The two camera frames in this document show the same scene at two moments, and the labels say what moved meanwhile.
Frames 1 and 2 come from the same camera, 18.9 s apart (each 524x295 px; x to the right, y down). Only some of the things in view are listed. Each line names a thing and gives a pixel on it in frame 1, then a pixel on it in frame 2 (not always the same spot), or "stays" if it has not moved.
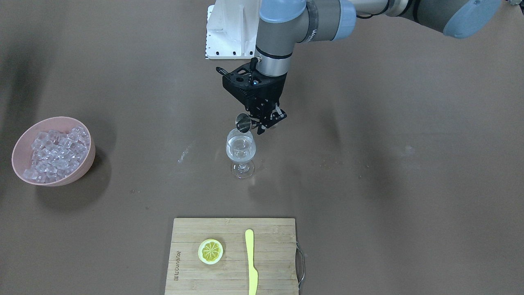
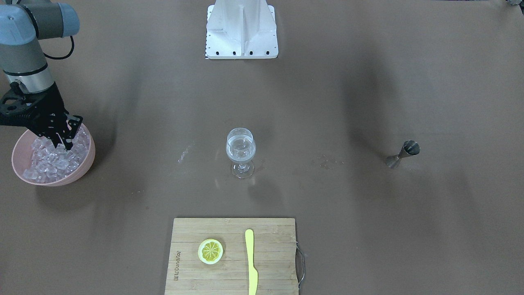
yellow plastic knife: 253,273 stays
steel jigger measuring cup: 243,122 to 410,147
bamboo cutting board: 275,257 stays
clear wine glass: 240,148 stays
